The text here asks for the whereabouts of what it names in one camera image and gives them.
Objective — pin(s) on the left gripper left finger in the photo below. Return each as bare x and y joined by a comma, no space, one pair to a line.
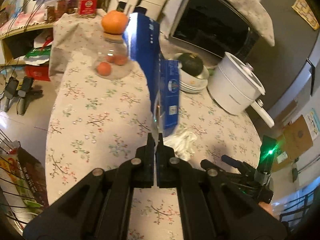
99,205

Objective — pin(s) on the wooden shelf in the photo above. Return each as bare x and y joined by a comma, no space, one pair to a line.
16,43

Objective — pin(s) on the wall poster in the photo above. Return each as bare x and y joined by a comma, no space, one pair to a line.
313,124

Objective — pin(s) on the black microwave oven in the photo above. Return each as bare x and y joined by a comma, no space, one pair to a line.
214,26

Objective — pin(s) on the white electric cooking pot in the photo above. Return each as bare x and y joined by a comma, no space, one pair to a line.
235,87

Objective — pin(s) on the blue carton box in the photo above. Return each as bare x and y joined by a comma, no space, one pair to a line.
163,78

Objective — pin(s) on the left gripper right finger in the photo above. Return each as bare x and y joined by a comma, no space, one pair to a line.
211,206

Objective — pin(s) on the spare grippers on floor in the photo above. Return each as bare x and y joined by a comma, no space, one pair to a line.
24,92

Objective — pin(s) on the grey refrigerator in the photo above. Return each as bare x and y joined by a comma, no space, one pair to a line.
283,69

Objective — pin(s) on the red label spice jar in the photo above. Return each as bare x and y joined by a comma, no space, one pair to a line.
87,8

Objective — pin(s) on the stacked white bowls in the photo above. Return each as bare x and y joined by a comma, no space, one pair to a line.
192,84

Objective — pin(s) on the upper cardboard box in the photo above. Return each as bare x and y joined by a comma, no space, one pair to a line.
294,141

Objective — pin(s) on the orange on jar lid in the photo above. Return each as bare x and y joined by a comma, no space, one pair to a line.
114,22

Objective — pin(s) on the floral tablecloth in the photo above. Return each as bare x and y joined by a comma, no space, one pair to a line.
99,123

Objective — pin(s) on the glass jar with fruit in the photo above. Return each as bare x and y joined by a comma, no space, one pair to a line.
112,61

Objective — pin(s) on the person's right hand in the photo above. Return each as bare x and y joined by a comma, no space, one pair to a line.
268,208

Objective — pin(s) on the dark green squash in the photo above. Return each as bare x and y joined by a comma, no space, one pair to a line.
191,64

